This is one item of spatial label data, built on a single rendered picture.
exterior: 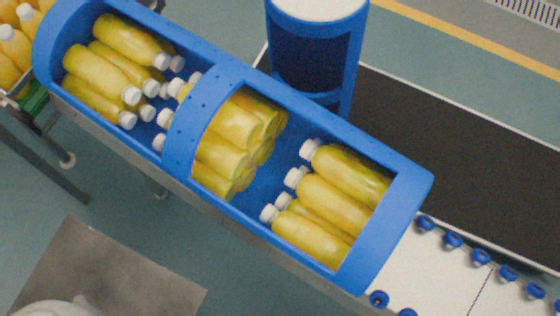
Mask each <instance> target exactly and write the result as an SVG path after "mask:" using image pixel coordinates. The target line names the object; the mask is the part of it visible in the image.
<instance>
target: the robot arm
mask: <svg viewBox="0 0 560 316"><path fill-rule="evenodd" d="M8 316H107V315H105V314H104V313H103V312H102V311H100V310H99V309H97V308H95V307H94V306H93V305H92V304H91V303H90V301H89V300H88V298H86V297H84V296H82V295H77V296H76V297H75V298H74V299H73V302H72V304H71V303H67V302H64V301H61V300H48V301H47V300H42V301H39V302H34V303H32V304H30V305H27V306H25V307H24V308H21V309H20V310H19V311H18V312H15V313H14V314H11V315H8Z"/></svg>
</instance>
